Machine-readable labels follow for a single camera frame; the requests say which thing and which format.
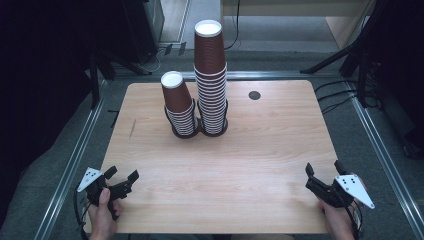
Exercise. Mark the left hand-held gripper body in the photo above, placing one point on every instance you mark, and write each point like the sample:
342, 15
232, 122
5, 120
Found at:
95, 186

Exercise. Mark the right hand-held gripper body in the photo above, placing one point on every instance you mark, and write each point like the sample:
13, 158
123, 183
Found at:
333, 194

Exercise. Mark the black double cup holder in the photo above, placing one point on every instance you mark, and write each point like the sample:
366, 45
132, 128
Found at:
186, 134

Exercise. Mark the tall stack of brown cups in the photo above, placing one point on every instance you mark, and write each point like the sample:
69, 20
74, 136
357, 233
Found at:
210, 83

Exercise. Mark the person's right hand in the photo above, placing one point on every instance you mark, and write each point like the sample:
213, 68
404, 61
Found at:
336, 221

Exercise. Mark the person's left hand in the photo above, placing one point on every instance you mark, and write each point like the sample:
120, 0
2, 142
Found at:
103, 220

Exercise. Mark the short stack of brown cups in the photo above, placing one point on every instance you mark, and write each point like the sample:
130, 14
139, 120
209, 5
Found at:
178, 103

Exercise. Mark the black metal stand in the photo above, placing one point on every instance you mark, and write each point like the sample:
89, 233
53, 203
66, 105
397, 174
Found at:
95, 83

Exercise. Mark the dark round table grommet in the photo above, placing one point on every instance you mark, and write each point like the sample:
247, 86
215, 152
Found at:
254, 95

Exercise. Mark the black tripod stand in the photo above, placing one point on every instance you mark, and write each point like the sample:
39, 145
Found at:
353, 50

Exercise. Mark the black cabinet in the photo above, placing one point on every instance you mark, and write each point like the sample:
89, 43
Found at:
143, 30

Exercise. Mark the aluminium frame rail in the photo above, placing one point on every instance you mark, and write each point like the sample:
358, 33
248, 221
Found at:
70, 166
383, 156

